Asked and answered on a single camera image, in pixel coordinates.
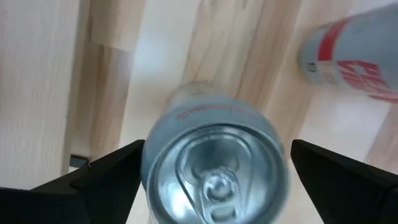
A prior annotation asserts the white can black lid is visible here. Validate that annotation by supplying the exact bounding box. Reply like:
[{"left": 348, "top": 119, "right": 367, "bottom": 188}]
[{"left": 298, "top": 2, "right": 398, "bottom": 104}]

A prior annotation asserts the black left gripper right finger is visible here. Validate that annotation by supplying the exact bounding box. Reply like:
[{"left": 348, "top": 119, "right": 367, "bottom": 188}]
[{"left": 290, "top": 139, "right": 398, "bottom": 224}]

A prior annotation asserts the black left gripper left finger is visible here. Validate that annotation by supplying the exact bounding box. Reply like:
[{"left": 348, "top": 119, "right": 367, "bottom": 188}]
[{"left": 0, "top": 139, "right": 146, "bottom": 224}]

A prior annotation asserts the pale pink can silver lid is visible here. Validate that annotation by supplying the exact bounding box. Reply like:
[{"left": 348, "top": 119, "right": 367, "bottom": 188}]
[{"left": 140, "top": 81, "right": 290, "bottom": 224}]

